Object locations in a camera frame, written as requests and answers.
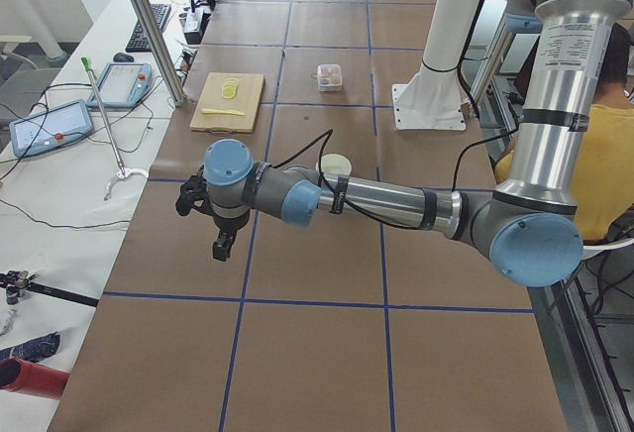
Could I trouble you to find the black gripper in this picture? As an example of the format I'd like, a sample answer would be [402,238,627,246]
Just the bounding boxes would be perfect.
[212,213,248,262]

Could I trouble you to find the yellow plastic knife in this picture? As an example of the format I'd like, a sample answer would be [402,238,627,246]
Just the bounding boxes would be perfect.
[200,108,246,116]

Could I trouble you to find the white ceramic bowl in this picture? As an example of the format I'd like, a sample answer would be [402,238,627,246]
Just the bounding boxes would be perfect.
[315,154,352,175]

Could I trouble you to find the person in yellow shirt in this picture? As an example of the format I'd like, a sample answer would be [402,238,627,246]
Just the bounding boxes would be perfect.
[494,23,634,244]

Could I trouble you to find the clear plastic egg carton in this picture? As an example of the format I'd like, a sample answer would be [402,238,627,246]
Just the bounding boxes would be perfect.
[316,63,343,92]

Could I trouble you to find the aluminium frame post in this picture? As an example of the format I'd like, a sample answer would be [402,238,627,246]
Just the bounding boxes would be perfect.
[130,0,186,107]

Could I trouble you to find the black keyboard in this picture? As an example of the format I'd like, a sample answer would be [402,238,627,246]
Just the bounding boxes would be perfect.
[124,3,172,54]

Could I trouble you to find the black tripod clamp tool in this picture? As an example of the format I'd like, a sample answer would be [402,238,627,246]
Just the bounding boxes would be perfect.
[0,270,99,307]

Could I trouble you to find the black box device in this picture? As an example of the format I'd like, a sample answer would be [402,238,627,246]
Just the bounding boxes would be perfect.
[183,7,211,45]

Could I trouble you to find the blue crumpled cloth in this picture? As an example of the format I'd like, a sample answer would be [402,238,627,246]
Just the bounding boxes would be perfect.
[1,332,60,363]

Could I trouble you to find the blue teach pendant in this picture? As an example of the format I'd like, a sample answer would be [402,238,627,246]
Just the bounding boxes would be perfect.
[96,62,153,110]
[9,99,93,159]

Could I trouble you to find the grabber stick with green tip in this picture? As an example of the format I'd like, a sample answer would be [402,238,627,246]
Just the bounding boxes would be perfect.
[81,56,149,201]

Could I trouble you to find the black computer mouse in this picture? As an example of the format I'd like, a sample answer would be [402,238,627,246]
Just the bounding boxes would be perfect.
[112,53,135,62]

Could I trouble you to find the blue teach pendant far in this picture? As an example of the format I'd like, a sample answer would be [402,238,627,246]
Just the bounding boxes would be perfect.
[96,62,153,110]

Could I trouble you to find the bamboo cutting board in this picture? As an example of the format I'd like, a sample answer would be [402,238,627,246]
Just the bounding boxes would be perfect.
[189,72,264,133]

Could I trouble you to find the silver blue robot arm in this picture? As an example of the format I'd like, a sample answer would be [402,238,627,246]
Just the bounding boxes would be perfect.
[201,0,633,287]

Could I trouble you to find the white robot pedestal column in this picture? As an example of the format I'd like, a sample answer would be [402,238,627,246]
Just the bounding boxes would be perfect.
[392,0,479,131]

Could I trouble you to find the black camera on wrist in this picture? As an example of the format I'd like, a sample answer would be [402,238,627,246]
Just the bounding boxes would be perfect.
[175,167,213,216]

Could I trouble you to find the red cylinder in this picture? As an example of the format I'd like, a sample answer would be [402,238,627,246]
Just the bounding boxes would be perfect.
[1,358,69,399]

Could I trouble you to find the blue teach pendant near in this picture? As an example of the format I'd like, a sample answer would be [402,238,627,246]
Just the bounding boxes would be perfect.
[9,99,93,159]

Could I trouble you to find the white chair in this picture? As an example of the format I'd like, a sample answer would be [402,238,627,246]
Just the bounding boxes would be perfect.
[581,238,634,260]

